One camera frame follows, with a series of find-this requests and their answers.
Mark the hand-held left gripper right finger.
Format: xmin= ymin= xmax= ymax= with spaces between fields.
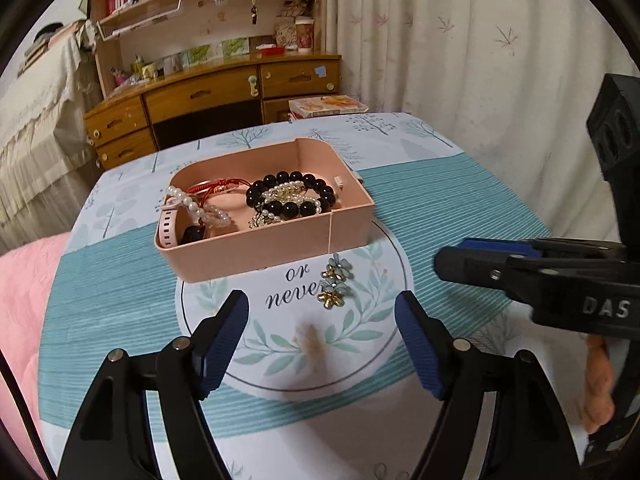
xmin=394 ymin=290 xmax=583 ymax=480

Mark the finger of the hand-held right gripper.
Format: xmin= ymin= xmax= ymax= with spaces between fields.
xmin=460 ymin=239 xmax=628 ymax=261
xmin=434 ymin=246 xmax=631 ymax=306

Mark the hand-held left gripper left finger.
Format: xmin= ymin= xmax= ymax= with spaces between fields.
xmin=62 ymin=290 xmax=250 ymax=480

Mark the pink jewelry box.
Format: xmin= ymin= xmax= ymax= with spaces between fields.
xmin=154 ymin=137 xmax=376 ymax=283

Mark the pearl bracelet with pendant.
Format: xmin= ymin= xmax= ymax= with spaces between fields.
xmin=167 ymin=186 xmax=234 ymax=229

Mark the pink band smart watch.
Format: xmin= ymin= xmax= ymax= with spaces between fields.
xmin=157 ymin=195 xmax=208 ymax=249

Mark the black bead bracelet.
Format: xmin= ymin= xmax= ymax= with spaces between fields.
xmin=245 ymin=171 xmax=336 ymax=221

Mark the red string bracelet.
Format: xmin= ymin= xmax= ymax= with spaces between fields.
xmin=185 ymin=176 xmax=252 ymax=197

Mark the pearl necklace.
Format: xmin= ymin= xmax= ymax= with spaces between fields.
xmin=260 ymin=180 xmax=322 ymax=220

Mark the person's right hand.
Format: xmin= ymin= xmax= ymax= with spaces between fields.
xmin=582 ymin=334 xmax=617 ymax=435

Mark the white floral curtain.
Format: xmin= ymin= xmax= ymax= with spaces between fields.
xmin=320 ymin=0 xmax=640 ymax=242

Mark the pink blanket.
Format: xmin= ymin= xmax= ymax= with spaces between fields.
xmin=0 ymin=234 xmax=72 ymax=480

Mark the stack of orange books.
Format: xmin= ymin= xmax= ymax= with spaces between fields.
xmin=288 ymin=93 xmax=369 ymax=120

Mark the wooden desk with drawers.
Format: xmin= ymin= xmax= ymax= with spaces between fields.
xmin=84 ymin=52 xmax=343 ymax=171

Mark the red print paper cup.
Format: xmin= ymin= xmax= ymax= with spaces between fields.
xmin=294 ymin=16 xmax=315 ymax=55

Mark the lace covered piano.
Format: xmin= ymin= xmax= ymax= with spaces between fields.
xmin=0 ymin=20 xmax=103 ymax=242

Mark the patterned beige cup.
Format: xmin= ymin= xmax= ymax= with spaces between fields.
xmin=273 ymin=20 xmax=299 ymax=51

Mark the wooden bookshelf hutch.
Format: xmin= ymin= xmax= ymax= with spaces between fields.
xmin=92 ymin=0 xmax=327 ymax=100

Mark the stack of books with hat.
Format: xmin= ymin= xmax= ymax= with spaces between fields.
xmin=17 ymin=22 xmax=85 ymax=77

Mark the empty white wire basket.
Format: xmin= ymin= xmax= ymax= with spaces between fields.
xmin=97 ymin=0 xmax=185 ymax=41

